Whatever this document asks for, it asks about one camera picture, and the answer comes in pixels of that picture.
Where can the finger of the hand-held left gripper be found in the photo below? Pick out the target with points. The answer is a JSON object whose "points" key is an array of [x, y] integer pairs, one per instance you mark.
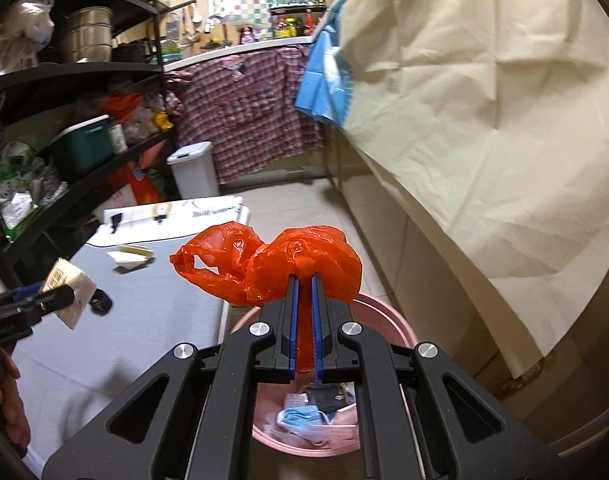
{"points": [[54, 299]]}

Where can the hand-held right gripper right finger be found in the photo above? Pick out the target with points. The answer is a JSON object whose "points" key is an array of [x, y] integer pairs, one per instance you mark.
{"points": [[317, 330]]}

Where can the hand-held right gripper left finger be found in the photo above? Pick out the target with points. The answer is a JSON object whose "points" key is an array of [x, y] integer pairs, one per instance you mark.
{"points": [[293, 330]]}

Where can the cream printed paper napkin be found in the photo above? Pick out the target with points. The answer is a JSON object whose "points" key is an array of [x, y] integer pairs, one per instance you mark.
{"points": [[79, 285]]}

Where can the pink plastic basin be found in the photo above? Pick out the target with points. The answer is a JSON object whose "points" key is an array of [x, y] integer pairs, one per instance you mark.
{"points": [[379, 320]]}

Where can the red plastic bag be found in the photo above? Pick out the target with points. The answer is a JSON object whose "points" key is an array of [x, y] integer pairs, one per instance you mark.
{"points": [[284, 260]]}

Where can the black red snack packet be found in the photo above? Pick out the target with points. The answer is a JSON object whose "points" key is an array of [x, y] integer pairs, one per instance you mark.
{"points": [[329, 400]]}

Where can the blue face mask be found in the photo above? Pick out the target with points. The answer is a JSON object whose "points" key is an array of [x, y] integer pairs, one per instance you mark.
{"points": [[302, 420]]}

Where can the person's left hand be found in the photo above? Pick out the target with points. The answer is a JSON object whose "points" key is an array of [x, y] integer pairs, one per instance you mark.
{"points": [[7, 400]]}

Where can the black ribbed cap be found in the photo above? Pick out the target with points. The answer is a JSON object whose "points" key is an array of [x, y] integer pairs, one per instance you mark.
{"points": [[102, 302]]}

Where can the white folded paper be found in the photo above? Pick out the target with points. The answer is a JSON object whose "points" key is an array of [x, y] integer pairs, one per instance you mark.
{"points": [[127, 262]]}

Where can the cream cardboard strip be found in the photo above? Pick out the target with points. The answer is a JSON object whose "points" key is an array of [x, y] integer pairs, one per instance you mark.
{"points": [[134, 251]]}

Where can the green white food packet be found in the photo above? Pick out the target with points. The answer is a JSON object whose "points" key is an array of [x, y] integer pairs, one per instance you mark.
{"points": [[17, 212]]}

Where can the red white shopping bag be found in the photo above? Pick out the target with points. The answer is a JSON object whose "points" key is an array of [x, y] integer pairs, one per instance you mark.
{"points": [[139, 187]]}

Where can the green cooler box white lid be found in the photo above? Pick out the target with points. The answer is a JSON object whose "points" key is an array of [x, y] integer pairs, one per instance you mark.
{"points": [[82, 147]]}

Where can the white printed cardboard box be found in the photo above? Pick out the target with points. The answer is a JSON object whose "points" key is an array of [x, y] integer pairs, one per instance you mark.
{"points": [[184, 212]]}

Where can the white labelled jar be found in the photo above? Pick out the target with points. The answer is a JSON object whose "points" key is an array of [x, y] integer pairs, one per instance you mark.
{"points": [[117, 139]]}

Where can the white lidded bin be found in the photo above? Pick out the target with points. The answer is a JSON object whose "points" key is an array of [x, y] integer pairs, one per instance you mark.
{"points": [[194, 172]]}

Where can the crumpled orange plastic bag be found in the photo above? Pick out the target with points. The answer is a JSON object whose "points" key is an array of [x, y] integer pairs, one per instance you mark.
{"points": [[122, 105]]}

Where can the yellow toy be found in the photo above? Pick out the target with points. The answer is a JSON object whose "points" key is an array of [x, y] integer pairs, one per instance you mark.
{"points": [[163, 121]]}

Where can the red plaid shirt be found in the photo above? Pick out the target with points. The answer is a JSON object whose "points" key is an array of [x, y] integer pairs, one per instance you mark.
{"points": [[244, 110]]}

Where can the black metal shelf rack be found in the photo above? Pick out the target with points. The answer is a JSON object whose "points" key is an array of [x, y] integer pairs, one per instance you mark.
{"points": [[84, 72]]}

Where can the blue printed cloth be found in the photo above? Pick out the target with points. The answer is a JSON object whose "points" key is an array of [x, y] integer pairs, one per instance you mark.
{"points": [[324, 85]]}

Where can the cream cloth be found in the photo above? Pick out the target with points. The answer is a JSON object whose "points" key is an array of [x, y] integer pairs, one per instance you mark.
{"points": [[484, 135]]}

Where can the steel pot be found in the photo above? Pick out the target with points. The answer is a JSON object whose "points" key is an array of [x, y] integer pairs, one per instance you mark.
{"points": [[87, 35]]}

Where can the white plastic bag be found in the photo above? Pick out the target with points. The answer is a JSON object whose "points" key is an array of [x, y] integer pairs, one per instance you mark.
{"points": [[19, 30]]}

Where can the white kitchen counter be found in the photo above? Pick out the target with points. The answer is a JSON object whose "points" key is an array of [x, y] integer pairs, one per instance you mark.
{"points": [[224, 52]]}

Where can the row of colourful bottles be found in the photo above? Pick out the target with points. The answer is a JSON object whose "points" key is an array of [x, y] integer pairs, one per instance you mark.
{"points": [[297, 22]]}

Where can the chrome faucet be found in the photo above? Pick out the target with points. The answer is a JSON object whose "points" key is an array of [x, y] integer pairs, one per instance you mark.
{"points": [[217, 25]]}

